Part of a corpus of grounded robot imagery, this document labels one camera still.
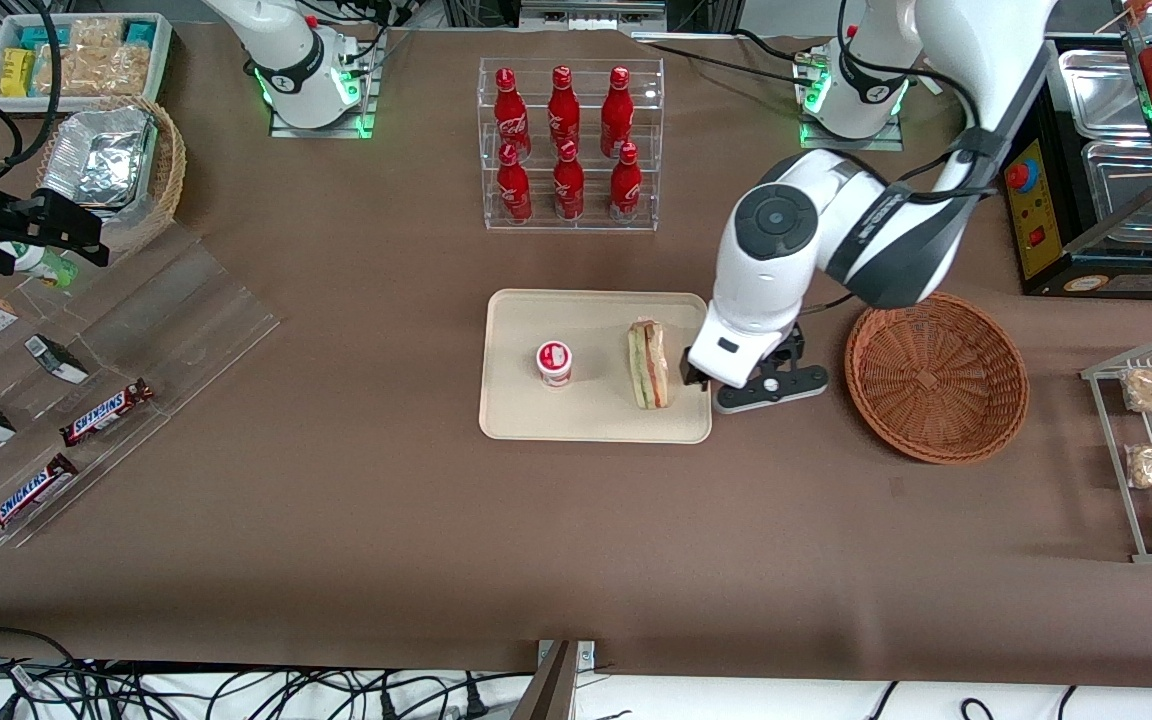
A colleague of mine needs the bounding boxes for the steel warmer tray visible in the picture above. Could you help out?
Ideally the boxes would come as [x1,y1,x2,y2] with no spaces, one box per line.
[1081,140,1152,246]
[1058,48,1152,141]

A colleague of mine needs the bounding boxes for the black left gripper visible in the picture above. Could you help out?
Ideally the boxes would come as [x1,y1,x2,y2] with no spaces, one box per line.
[680,325,806,394]

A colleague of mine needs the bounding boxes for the red cola bottle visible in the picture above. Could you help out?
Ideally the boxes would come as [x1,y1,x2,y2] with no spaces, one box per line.
[496,142,534,224]
[601,67,634,158]
[548,66,582,156]
[553,140,586,221]
[609,142,643,223]
[493,68,532,161]

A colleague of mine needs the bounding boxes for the white plastic bin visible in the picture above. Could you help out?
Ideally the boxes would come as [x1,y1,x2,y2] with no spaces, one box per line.
[0,12,174,113]

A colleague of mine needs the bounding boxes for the yellow snack pack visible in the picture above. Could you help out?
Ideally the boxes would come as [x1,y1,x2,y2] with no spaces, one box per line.
[0,48,37,98]

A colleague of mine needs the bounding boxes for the silver foil container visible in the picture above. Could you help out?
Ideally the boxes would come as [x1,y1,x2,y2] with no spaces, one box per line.
[41,105,157,208]

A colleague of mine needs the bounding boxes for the tan wicker basket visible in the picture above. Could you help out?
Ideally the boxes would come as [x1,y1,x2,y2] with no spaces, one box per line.
[34,95,187,256]

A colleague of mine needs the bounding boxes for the black food warmer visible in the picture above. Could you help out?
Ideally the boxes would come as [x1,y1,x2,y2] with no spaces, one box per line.
[998,30,1152,301]

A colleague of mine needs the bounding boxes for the red white yogurt cup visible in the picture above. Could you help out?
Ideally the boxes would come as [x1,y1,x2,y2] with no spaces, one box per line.
[536,341,574,388]

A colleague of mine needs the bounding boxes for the round brown wicker basket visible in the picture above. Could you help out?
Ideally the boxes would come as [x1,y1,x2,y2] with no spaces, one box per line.
[844,292,1030,465]

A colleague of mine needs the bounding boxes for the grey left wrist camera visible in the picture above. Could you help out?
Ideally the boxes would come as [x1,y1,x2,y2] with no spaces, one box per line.
[714,363,829,415]

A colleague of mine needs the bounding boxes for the brown table cloth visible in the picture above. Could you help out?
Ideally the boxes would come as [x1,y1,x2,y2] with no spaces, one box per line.
[0,20,1152,691]

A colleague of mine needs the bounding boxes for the beige plastic tray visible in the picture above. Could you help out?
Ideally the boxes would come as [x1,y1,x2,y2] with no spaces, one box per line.
[478,289,713,445]

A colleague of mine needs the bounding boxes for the black table cable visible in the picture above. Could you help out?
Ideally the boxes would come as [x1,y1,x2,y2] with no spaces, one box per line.
[636,28,817,86]

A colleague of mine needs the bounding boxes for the clear acrylic tiered stand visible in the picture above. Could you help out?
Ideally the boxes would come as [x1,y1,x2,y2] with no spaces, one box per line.
[0,220,282,549]

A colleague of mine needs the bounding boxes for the metal wire rack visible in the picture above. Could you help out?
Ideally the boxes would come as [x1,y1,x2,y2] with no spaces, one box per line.
[1080,333,1152,564]

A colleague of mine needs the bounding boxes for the bagged rice crackers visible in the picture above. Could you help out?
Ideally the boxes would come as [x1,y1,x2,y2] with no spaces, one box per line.
[69,17,127,51]
[36,45,152,98]

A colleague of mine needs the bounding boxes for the grey metal post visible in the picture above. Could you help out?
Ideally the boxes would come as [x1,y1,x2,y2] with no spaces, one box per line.
[511,640,597,720]

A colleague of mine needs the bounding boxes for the clear acrylic bottle rack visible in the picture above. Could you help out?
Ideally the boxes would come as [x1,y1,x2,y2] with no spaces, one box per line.
[478,57,665,233]

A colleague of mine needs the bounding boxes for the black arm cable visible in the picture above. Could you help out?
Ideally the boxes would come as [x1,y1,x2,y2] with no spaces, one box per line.
[0,0,63,183]
[836,0,999,206]

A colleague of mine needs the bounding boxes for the triangle sandwich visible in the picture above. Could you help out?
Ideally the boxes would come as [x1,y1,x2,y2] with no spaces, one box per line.
[628,318,671,411]

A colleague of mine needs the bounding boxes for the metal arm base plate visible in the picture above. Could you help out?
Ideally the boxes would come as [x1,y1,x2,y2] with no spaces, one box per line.
[269,30,379,139]
[800,45,905,152]

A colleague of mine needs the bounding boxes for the brown snickers bar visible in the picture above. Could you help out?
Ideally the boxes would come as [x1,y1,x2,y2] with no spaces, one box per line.
[0,453,80,541]
[59,378,155,448]

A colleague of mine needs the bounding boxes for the green white small bottle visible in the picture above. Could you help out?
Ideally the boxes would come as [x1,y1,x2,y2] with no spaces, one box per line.
[0,243,79,289]

